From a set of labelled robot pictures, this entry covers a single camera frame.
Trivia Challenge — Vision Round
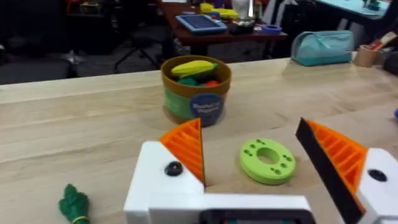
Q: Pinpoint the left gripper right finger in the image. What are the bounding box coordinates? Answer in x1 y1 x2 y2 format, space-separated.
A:
295 117 398 224

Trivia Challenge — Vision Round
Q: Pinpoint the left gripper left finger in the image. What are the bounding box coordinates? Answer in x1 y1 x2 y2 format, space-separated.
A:
123 118 206 224

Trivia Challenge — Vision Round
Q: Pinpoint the tan pen holder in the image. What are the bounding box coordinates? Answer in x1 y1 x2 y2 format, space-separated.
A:
352 30 398 69

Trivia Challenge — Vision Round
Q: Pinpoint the brown tub with toys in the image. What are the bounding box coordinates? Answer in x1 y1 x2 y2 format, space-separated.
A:
160 55 233 128

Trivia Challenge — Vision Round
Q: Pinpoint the green disc with holes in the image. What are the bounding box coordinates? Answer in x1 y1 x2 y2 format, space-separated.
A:
239 138 297 186

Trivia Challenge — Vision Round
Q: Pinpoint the teal zip pouch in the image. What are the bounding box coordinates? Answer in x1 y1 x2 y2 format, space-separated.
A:
290 29 356 67

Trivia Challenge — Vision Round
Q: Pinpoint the black office chair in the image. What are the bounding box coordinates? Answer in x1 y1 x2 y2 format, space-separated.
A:
112 0 170 73

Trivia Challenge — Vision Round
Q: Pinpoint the blue tape roll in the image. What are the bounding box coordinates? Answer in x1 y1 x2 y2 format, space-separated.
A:
260 24 284 35

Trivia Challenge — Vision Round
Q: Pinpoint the pale teal topped table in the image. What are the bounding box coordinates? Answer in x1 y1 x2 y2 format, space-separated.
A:
313 0 393 31

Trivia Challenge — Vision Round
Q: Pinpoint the brown wooden side table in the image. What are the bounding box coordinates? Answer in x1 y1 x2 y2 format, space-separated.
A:
157 0 289 59

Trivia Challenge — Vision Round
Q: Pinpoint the blue tablet tray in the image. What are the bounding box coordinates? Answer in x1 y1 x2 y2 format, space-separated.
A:
175 14 228 35

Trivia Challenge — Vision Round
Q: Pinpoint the yellow toy heap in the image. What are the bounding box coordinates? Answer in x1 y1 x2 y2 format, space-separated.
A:
198 2 240 21

